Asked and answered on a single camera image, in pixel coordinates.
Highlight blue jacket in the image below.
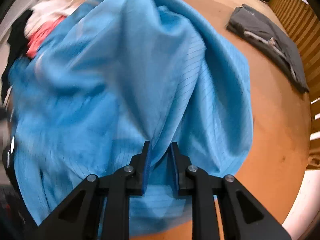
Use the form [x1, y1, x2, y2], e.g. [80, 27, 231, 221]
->
[7, 0, 254, 237]

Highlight person's dark clothing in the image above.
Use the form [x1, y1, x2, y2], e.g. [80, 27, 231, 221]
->
[0, 182, 38, 240]

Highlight wooden slat railing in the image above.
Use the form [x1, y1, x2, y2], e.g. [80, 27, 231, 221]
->
[269, 0, 320, 170]

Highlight folded grey pants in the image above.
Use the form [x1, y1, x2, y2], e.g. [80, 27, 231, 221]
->
[226, 4, 310, 94]

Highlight black garment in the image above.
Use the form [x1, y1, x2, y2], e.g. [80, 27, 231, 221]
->
[1, 10, 33, 103]

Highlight pink garment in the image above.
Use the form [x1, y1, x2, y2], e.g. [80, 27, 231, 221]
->
[26, 15, 67, 58]

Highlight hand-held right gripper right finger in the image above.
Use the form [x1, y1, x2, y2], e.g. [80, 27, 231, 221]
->
[170, 142, 293, 240]

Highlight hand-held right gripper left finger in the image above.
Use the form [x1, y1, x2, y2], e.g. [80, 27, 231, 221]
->
[32, 141, 152, 240]

